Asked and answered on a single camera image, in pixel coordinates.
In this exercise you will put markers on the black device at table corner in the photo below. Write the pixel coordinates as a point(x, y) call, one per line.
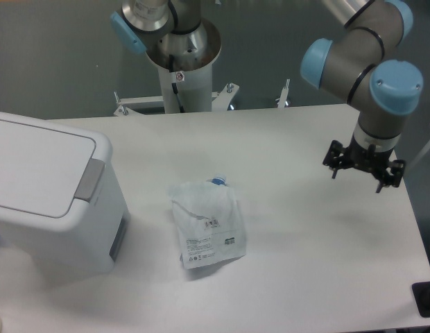
point(421, 292)

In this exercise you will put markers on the white pedestal base frame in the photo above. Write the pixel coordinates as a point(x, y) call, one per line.
point(221, 101)

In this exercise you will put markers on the white trash can lid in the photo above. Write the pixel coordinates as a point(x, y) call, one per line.
point(40, 168)

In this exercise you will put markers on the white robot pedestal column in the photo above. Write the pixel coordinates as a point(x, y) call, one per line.
point(186, 90)

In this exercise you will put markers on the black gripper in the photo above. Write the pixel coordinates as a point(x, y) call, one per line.
point(388, 173)

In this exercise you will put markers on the silver blue robot arm base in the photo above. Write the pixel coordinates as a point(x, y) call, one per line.
point(174, 34)

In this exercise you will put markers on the white frame at right edge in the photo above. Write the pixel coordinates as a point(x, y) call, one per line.
point(416, 160)

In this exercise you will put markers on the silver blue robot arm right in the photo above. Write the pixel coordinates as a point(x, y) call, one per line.
point(357, 71)

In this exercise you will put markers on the white spouted refill pouch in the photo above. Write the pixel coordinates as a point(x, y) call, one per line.
point(209, 222)

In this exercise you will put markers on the white trash can body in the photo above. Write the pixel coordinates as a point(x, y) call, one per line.
point(88, 236)

